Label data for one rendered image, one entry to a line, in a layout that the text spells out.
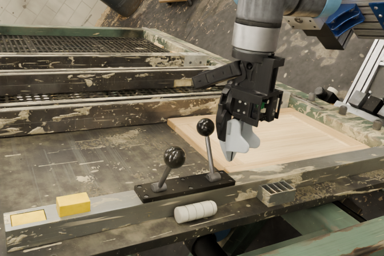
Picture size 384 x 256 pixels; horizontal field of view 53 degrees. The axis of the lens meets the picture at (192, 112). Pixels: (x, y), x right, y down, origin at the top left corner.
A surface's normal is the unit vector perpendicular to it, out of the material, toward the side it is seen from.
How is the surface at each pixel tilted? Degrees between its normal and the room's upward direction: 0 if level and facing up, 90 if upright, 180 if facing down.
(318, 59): 0
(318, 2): 100
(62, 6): 90
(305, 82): 0
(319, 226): 36
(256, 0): 51
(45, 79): 90
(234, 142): 43
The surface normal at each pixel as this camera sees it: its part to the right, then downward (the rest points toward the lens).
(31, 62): 0.47, 0.34
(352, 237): 0.11, -0.94
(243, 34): -0.69, 0.17
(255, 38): -0.22, 0.30
